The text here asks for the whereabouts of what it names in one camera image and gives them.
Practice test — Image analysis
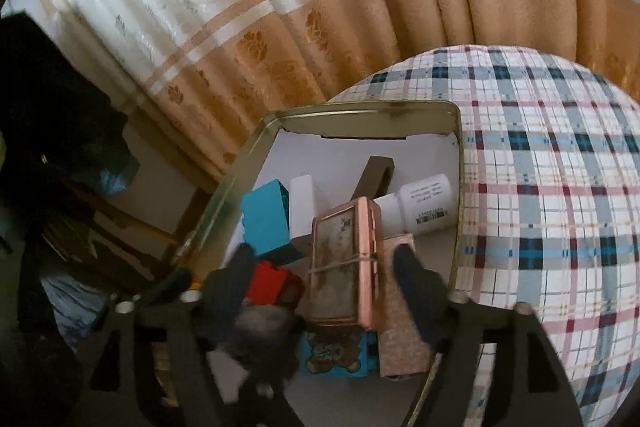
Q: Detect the teal bear print cube block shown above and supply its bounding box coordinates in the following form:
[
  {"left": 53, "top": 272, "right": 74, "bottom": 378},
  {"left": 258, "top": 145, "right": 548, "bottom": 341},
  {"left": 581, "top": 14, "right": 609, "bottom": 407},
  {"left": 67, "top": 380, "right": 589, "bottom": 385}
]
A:
[{"left": 299, "top": 329, "right": 381, "bottom": 378}]

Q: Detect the pink patterned box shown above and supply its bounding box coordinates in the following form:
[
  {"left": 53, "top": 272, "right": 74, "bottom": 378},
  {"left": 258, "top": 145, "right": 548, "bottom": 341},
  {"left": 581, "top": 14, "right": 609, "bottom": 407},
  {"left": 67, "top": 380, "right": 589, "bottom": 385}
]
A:
[{"left": 372, "top": 233, "right": 441, "bottom": 378}]

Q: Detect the black grey stone object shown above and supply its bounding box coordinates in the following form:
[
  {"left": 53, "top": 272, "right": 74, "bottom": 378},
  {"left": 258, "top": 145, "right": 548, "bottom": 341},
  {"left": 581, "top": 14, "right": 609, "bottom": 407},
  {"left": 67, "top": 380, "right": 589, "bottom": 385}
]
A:
[{"left": 220, "top": 302, "right": 306, "bottom": 388}]

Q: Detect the gold metal tray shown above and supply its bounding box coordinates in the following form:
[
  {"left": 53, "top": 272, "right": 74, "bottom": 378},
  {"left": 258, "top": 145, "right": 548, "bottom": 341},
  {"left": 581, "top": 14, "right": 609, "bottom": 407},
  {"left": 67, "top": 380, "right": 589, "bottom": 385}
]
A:
[{"left": 170, "top": 101, "right": 463, "bottom": 427}]

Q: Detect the dark cloth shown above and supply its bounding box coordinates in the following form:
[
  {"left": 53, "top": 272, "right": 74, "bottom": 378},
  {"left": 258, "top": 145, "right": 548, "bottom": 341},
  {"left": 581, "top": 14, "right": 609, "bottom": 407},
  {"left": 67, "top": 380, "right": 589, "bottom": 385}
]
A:
[{"left": 0, "top": 12, "right": 136, "bottom": 208}]

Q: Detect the large teal building block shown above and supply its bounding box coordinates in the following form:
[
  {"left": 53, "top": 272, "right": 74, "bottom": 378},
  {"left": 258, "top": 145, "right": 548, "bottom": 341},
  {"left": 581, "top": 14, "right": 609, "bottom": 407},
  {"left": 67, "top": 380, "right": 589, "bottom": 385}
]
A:
[{"left": 240, "top": 179, "right": 293, "bottom": 258}]

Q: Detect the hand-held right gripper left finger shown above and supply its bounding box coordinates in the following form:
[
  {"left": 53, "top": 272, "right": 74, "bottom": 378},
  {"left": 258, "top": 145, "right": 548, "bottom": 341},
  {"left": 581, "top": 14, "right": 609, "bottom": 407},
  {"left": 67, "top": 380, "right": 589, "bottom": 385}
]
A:
[{"left": 90, "top": 243, "right": 258, "bottom": 427}]

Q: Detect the pink rectangular case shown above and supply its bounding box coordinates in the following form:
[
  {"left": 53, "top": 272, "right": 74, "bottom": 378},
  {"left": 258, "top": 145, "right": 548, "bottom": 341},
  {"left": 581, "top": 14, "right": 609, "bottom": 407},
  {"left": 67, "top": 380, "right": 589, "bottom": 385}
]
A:
[{"left": 304, "top": 197, "right": 386, "bottom": 332}]

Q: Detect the white rectangular box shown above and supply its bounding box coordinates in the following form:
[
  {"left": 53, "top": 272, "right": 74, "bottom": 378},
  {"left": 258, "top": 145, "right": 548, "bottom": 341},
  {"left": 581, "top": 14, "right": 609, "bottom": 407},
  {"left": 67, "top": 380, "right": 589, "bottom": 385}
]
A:
[{"left": 289, "top": 174, "right": 317, "bottom": 240}]

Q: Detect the dark brown long box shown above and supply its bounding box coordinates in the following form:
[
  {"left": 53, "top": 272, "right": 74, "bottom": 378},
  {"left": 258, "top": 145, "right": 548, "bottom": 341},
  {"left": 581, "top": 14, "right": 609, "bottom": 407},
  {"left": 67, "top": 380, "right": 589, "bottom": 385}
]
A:
[{"left": 352, "top": 155, "right": 396, "bottom": 200}]

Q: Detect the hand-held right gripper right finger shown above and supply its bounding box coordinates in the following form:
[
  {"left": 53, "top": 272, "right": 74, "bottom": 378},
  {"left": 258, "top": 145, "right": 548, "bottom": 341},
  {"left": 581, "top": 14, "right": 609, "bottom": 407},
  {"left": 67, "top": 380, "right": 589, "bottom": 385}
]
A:
[{"left": 392, "top": 244, "right": 583, "bottom": 427}]

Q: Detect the red building block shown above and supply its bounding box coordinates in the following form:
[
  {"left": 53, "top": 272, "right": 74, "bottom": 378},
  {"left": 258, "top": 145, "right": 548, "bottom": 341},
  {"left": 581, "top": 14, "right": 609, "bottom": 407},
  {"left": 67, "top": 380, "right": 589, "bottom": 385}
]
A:
[{"left": 247, "top": 259, "right": 301, "bottom": 308}]

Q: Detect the wooden furniture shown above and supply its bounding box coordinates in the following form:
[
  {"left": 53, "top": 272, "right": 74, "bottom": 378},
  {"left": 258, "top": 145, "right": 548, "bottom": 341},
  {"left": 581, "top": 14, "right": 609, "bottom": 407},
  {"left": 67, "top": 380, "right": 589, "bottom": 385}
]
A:
[{"left": 45, "top": 177, "right": 216, "bottom": 288}]

